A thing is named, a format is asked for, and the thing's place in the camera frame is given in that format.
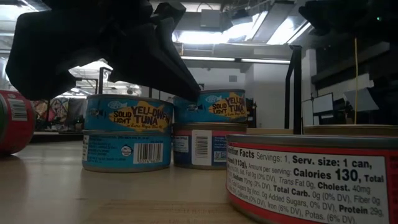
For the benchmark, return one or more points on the bright ceiling light panel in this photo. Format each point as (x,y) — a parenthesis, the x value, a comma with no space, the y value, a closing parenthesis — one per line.
(286,31)
(202,37)

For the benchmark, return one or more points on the grey tilted panel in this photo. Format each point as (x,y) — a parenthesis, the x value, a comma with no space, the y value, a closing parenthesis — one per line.
(360,100)

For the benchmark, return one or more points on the red tuna can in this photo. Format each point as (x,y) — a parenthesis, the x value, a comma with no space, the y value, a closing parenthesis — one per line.
(18,124)
(311,180)

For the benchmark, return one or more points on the white monitor screen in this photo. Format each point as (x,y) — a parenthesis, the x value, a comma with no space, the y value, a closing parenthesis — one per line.
(322,103)

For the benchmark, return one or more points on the colourful patterned cloth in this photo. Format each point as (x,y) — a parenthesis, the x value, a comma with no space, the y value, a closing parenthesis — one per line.
(59,109)

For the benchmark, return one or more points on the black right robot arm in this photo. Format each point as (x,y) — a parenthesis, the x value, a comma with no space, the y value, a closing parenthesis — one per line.
(387,15)

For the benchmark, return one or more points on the teal yellowfin tuna can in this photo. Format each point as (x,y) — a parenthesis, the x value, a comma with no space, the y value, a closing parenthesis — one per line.
(124,152)
(130,115)
(217,107)

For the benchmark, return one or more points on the grey ceiling vent box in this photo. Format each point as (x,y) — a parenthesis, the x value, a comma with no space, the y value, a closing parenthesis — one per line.
(211,18)

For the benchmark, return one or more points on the long linear ceiling light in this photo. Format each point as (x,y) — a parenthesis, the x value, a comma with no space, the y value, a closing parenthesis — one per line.
(205,58)

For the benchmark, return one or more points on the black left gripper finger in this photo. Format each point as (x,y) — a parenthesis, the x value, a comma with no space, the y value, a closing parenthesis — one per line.
(146,62)
(169,14)

